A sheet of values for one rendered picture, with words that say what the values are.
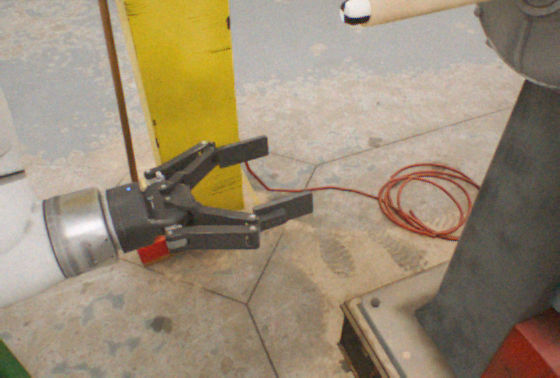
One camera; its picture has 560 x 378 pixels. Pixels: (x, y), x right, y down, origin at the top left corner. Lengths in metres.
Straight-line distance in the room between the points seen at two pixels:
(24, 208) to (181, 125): 1.05
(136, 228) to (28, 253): 0.10
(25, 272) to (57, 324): 1.25
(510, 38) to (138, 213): 0.46
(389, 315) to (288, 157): 1.02
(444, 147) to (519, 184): 1.43
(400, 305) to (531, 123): 0.68
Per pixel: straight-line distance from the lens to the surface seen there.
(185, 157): 0.63
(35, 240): 0.54
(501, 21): 0.65
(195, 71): 1.46
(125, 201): 0.54
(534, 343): 1.03
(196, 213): 0.54
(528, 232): 0.94
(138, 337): 1.68
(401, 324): 1.34
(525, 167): 0.89
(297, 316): 1.66
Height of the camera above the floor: 1.44
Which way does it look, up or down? 44 degrees down
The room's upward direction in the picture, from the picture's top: straight up
